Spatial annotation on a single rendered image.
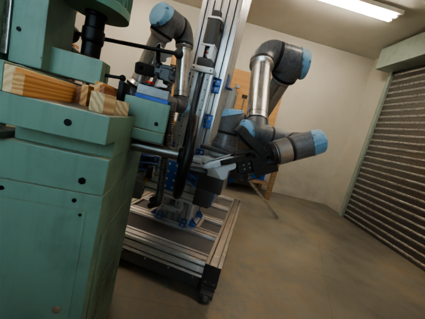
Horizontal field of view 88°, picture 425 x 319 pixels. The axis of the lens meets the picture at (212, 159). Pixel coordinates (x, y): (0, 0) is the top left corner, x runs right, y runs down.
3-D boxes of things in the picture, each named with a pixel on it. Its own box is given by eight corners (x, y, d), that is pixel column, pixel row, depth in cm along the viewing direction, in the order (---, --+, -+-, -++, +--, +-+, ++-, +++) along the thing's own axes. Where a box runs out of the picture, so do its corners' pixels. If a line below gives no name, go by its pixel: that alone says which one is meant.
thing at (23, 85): (22, 95, 41) (24, 74, 40) (11, 93, 41) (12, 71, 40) (121, 109, 106) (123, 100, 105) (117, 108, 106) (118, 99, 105)
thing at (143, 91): (167, 104, 68) (171, 86, 67) (131, 95, 66) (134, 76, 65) (170, 106, 81) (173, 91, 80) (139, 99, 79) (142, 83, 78)
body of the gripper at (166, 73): (176, 63, 88) (176, 70, 100) (153, 58, 86) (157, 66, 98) (172, 83, 89) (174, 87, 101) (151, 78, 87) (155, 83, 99)
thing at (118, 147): (112, 158, 52) (115, 142, 52) (14, 137, 49) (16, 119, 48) (143, 141, 91) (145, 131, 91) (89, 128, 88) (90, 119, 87)
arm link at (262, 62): (256, 25, 87) (244, 131, 67) (282, 33, 88) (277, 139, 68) (246, 50, 97) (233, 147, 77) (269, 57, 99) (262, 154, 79)
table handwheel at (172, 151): (200, 111, 85) (184, 180, 93) (148, 97, 81) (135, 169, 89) (205, 122, 57) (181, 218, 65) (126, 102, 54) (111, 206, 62)
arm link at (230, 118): (216, 128, 131) (222, 106, 129) (238, 134, 133) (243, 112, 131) (219, 130, 120) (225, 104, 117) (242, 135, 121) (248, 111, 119)
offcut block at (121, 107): (110, 111, 60) (112, 99, 60) (122, 114, 62) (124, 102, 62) (114, 113, 57) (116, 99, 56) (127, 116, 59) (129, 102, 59)
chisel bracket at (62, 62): (98, 90, 64) (103, 60, 63) (45, 76, 62) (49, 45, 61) (107, 93, 71) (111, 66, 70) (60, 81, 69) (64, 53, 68)
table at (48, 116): (152, 156, 46) (157, 128, 45) (-13, 120, 41) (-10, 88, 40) (169, 134, 105) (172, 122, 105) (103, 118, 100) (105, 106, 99)
